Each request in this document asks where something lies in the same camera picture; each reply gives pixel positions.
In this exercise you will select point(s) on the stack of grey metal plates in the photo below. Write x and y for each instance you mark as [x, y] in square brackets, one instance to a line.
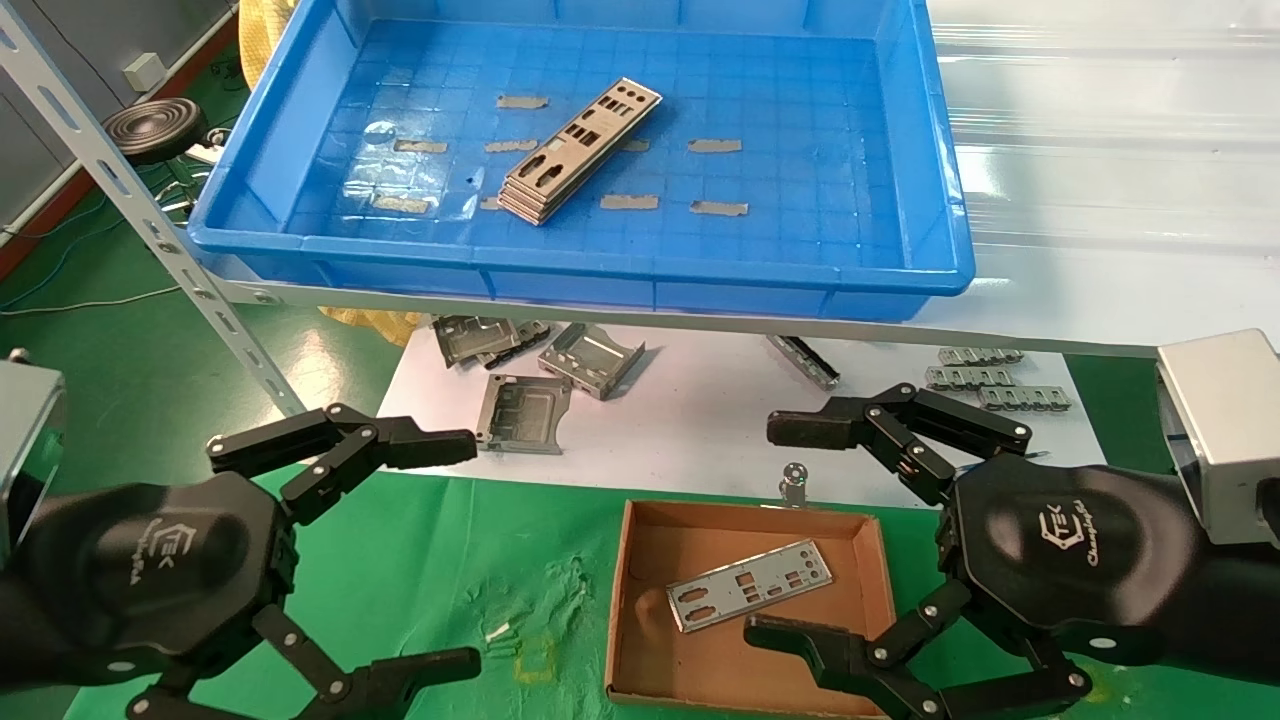
[520, 210]

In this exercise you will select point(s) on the grey bent metal bracket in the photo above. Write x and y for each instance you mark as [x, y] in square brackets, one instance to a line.
[470, 338]

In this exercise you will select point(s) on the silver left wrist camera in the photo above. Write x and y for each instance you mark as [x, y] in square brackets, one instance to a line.
[25, 440]

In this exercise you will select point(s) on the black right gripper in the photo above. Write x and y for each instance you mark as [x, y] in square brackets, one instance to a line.
[1070, 550]

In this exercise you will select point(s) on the grey metal shelf beam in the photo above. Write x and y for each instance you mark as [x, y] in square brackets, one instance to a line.
[300, 295]

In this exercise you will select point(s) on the small white paper scrap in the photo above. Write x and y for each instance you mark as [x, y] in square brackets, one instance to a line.
[497, 632]

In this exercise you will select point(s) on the long perforated metal rail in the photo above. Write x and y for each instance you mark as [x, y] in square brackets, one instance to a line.
[803, 360]

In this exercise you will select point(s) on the white wall socket box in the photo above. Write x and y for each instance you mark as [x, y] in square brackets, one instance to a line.
[143, 70]

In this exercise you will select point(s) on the blue plastic tray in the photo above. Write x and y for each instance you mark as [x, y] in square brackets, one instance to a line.
[800, 100]

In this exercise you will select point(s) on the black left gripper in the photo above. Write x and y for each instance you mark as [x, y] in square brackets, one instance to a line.
[150, 570]

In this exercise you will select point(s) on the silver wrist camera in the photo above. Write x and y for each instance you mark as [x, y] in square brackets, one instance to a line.
[1220, 430]
[25, 440]

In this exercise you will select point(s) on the white paper sheet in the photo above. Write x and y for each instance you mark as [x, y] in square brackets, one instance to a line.
[700, 420]

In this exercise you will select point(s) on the perforated grey shelf post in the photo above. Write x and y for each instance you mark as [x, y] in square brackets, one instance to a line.
[88, 142]

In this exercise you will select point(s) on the flat grey metal plate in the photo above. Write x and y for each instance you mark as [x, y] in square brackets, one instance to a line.
[523, 412]

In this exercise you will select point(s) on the grey metal tray bracket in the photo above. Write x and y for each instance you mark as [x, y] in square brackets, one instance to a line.
[590, 358]

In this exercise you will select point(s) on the silver I/O shield plate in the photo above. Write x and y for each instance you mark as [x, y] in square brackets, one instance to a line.
[522, 201]
[725, 595]
[525, 193]
[565, 150]

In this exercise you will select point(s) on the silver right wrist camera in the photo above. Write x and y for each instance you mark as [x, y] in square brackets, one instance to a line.
[1220, 430]

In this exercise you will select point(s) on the brown cardboard box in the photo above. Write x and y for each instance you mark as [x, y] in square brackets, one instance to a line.
[700, 680]

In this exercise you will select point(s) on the black round stool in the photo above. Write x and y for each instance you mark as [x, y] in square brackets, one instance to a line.
[155, 128]

